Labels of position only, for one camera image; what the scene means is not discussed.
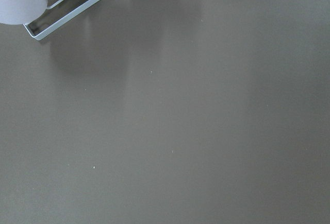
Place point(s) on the white metal rack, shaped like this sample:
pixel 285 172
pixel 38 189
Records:
pixel 52 25

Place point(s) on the lilac plastic cup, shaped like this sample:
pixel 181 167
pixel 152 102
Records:
pixel 17 12

